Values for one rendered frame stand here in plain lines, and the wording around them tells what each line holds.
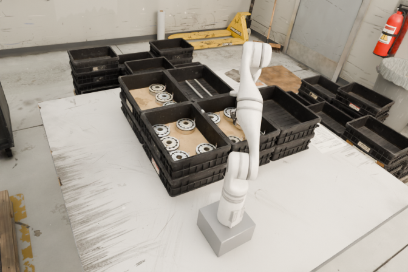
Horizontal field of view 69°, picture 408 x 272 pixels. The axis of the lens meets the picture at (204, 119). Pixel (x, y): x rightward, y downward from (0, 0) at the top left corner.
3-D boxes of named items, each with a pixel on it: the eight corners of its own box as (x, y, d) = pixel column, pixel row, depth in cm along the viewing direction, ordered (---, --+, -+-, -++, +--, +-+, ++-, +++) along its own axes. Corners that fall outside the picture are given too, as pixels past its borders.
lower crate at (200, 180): (225, 180, 149) (229, 163, 142) (170, 200, 136) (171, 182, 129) (189, 133, 176) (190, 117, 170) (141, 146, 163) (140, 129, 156)
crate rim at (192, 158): (232, 149, 137) (232, 146, 136) (172, 168, 124) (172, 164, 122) (192, 105, 165) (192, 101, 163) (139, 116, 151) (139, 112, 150)
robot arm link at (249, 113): (266, 102, 104) (238, 98, 103) (259, 181, 98) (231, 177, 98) (260, 108, 112) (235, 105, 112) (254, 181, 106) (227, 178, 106)
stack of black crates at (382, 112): (376, 143, 284) (399, 102, 257) (354, 153, 268) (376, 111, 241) (339, 119, 312) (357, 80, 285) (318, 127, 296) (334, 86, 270)
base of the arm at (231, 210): (244, 218, 119) (252, 190, 109) (227, 230, 114) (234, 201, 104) (229, 203, 125) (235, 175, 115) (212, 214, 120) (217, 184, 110)
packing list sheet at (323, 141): (348, 144, 184) (348, 144, 184) (323, 155, 174) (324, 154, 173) (309, 116, 206) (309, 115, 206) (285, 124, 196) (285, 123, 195)
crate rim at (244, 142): (280, 134, 151) (282, 130, 149) (232, 149, 137) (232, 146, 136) (236, 95, 178) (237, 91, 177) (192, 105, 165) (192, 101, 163)
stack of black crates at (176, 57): (179, 73, 358) (181, 37, 332) (191, 85, 338) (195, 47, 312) (148, 78, 339) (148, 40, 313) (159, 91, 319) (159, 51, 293)
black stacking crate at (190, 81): (233, 108, 184) (237, 93, 177) (190, 118, 170) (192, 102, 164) (203, 79, 211) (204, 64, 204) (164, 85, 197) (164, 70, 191)
